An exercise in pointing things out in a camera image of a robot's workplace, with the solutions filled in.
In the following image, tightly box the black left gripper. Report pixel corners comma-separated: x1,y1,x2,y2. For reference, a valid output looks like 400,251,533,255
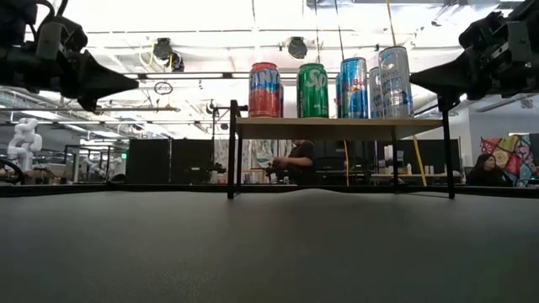
0,29,140,113

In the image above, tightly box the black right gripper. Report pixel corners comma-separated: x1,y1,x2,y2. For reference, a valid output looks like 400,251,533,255
408,11,539,113

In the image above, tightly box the tall silver energy drink can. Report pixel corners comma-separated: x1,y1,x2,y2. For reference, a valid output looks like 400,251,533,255
367,66,385,120
377,45,415,120

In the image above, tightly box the blue Red Bull can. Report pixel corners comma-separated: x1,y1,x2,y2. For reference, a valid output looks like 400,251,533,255
334,72,344,119
339,56,370,120

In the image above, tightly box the green Sprite can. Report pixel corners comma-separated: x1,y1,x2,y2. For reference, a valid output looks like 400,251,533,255
296,62,330,120

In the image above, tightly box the red Fanta can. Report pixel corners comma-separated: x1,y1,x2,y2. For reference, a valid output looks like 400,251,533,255
248,61,282,119

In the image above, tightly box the wooden shelf with black legs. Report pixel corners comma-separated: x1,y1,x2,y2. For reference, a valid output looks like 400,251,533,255
227,99,456,200

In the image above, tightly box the black ceiling lamp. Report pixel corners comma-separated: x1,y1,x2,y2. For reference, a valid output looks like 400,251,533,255
152,36,174,61
286,35,309,61

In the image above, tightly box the person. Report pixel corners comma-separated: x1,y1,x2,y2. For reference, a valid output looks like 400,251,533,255
466,153,513,188
271,140,319,186

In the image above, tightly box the black partition panel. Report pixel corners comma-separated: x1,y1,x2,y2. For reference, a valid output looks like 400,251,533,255
125,138,214,185

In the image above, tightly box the black table mat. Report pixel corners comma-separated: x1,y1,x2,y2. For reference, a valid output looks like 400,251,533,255
0,188,539,303

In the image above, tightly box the colourful wall hanging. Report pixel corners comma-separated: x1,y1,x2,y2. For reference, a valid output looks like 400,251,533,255
479,133,539,188

